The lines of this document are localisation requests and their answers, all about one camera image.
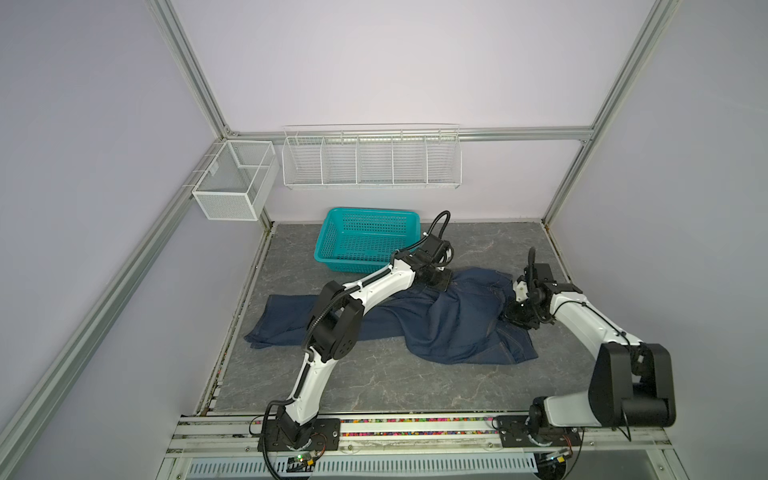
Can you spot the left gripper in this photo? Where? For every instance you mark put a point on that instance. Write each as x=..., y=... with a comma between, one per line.
x=443, y=286

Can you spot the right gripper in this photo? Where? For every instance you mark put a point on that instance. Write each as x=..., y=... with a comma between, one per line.
x=508, y=315

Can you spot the dark blue denim trousers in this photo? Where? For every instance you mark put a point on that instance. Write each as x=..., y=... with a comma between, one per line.
x=463, y=324

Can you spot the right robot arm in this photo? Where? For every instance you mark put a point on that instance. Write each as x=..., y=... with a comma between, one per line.
x=632, y=381

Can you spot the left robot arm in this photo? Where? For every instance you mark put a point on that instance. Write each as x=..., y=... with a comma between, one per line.
x=335, y=323

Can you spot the teal plastic basket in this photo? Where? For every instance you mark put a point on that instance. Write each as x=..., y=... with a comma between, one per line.
x=359, y=240

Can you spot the colourful bead strip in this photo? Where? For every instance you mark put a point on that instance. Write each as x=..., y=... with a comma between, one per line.
x=402, y=426

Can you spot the small white mesh box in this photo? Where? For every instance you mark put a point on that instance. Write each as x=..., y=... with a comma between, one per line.
x=237, y=181

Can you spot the green circuit board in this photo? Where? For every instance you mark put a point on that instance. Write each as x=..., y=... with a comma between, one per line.
x=299, y=464

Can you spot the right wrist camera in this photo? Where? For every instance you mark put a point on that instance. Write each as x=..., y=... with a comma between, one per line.
x=520, y=288

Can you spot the aluminium frame rail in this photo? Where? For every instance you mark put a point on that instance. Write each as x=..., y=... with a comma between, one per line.
x=464, y=134

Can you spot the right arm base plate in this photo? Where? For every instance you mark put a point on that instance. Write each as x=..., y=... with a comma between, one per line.
x=518, y=430

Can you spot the long white wire shelf basket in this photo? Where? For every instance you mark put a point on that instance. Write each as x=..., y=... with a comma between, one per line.
x=338, y=163

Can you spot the white slotted cable duct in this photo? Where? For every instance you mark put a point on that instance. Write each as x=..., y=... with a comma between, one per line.
x=373, y=465

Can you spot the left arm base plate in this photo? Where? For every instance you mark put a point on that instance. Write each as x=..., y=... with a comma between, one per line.
x=324, y=432

